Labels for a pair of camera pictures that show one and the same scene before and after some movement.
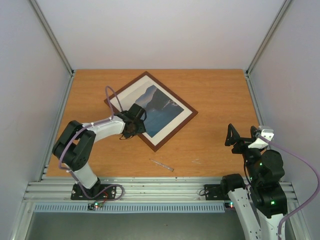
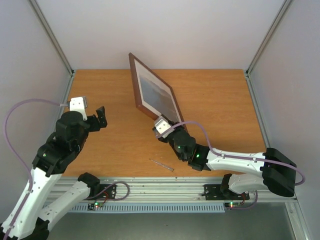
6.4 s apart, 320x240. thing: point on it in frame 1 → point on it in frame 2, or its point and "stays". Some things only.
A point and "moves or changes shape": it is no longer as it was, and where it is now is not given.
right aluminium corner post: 281,15 stays
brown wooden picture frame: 166,113 moves or changes shape
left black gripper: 141,129 → 96,125
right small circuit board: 229,205 stays
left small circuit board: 92,206 stays
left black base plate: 77,194 stays
